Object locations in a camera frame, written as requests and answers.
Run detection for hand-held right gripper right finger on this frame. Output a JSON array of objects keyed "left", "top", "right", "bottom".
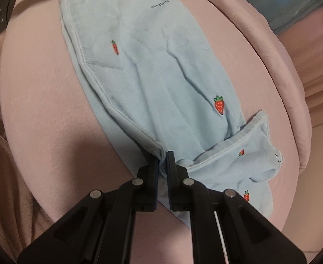
[{"left": 165, "top": 151, "right": 308, "bottom": 264}]

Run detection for peach curtain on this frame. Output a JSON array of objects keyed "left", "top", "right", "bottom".
[{"left": 276, "top": 19, "right": 323, "bottom": 128}]

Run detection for pink bed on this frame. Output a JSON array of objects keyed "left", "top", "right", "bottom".
[{"left": 0, "top": 0, "right": 297, "bottom": 264}]

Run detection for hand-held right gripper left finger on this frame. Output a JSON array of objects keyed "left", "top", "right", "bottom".
[{"left": 17, "top": 158, "right": 160, "bottom": 264}]

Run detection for blue hanging cloth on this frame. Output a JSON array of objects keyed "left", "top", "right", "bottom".
[{"left": 241, "top": 0, "right": 323, "bottom": 35}]

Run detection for beige buttoned garment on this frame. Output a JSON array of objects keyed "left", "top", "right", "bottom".
[{"left": 0, "top": 41, "right": 50, "bottom": 255}]

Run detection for light blue denim shorts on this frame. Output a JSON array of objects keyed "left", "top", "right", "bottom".
[{"left": 57, "top": 0, "right": 284, "bottom": 230}]

